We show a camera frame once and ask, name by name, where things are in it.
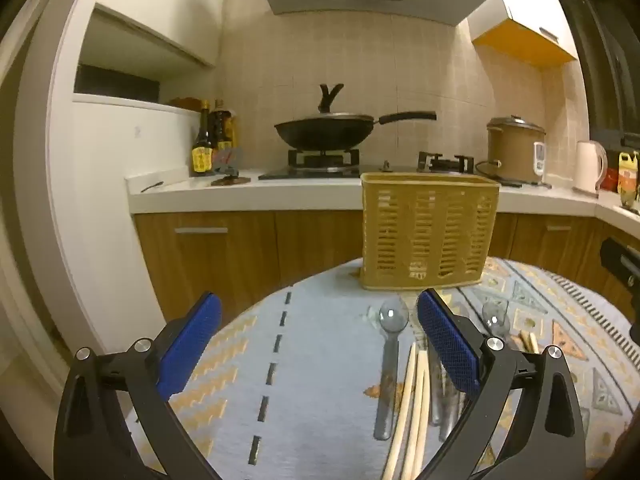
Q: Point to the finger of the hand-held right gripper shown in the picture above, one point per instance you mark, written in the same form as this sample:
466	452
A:
620	260

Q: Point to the small dark knife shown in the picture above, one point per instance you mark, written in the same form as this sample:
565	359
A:
152	186

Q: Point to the black gas stove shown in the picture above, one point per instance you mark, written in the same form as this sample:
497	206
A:
320	172

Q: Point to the white and yellow wall cabinet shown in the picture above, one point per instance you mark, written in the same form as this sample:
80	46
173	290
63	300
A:
530	35

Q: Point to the brown wicker tray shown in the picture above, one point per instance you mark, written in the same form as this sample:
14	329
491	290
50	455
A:
187	104

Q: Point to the brown rice cooker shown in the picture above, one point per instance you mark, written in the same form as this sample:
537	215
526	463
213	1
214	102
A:
510	152

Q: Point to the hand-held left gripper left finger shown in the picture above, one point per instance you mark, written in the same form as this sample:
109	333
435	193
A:
192	340

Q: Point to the dark window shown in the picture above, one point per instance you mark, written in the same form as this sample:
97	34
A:
600	60

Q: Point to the white timer socket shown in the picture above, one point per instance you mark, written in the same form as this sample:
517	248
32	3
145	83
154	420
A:
539	157

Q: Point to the clear plastic spoon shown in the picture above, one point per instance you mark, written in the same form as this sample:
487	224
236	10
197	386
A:
392	316
495	320

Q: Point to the white electric kettle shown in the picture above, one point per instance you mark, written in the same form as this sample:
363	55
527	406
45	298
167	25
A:
587	167

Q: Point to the yellow plastic utensil basket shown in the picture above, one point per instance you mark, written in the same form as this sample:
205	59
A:
400	230

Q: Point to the patterned blue tablecloth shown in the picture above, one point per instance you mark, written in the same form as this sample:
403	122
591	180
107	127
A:
320	360

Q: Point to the red packet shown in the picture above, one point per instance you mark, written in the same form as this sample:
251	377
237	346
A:
609	180

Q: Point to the yellow oil bottle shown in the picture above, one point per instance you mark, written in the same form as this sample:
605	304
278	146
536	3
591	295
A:
627	175

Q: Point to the dark soy sauce bottle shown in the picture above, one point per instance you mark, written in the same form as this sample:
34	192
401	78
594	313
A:
201	157

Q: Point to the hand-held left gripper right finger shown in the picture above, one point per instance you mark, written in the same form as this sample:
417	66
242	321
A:
447	342

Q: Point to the black wok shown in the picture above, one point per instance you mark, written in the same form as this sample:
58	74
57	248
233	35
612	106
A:
325	132

